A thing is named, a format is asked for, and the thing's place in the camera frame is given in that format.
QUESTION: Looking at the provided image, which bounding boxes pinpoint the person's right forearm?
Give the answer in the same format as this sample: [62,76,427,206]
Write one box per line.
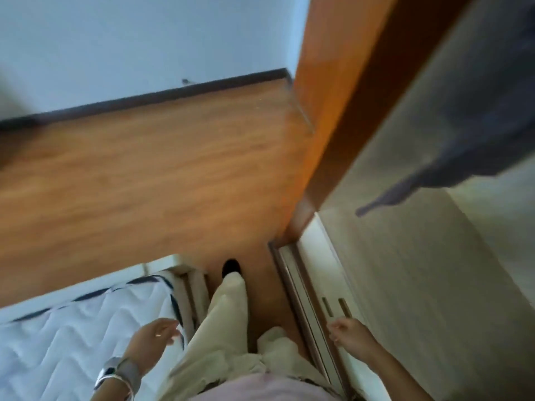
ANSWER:
[366,344,436,401]

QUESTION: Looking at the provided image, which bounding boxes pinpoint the person's right hand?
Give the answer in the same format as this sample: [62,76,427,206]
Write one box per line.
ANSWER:
[327,317,379,361]

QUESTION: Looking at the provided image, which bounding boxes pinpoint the white quilted mattress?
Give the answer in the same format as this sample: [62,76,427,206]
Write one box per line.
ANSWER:
[0,274,187,401]

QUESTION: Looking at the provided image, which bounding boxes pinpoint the pink shirt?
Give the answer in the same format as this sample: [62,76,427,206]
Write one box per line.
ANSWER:
[188,373,344,401]

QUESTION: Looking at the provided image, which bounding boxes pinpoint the silver bangle bracelet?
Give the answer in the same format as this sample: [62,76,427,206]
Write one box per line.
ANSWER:
[94,373,135,400]

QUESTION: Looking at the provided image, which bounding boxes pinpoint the person's left forearm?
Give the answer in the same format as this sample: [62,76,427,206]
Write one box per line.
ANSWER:
[90,379,135,401]

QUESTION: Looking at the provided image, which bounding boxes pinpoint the grey wristwatch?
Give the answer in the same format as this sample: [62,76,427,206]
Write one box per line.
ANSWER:
[94,356,143,392]

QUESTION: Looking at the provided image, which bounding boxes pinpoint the grey hanging garment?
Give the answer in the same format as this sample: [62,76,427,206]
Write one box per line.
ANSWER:
[355,0,535,218]

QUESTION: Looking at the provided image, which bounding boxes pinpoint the white sliding wardrobe door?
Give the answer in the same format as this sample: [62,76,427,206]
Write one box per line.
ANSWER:
[279,213,394,401]

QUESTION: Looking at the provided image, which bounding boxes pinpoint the brown wooden wardrobe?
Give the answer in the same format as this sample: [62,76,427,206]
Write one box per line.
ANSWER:
[269,0,535,401]

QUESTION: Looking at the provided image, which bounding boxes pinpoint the white bed frame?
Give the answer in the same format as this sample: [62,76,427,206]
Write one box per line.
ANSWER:
[0,254,212,331]

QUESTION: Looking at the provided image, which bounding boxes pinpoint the dark baseboard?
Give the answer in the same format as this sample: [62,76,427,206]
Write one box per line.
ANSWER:
[0,68,293,132]

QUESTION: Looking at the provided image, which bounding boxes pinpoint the person's left hand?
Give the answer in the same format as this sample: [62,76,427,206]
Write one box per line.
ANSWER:
[125,317,183,376]

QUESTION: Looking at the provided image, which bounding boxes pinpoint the beige trousers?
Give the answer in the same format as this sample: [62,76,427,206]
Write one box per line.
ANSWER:
[157,271,336,401]

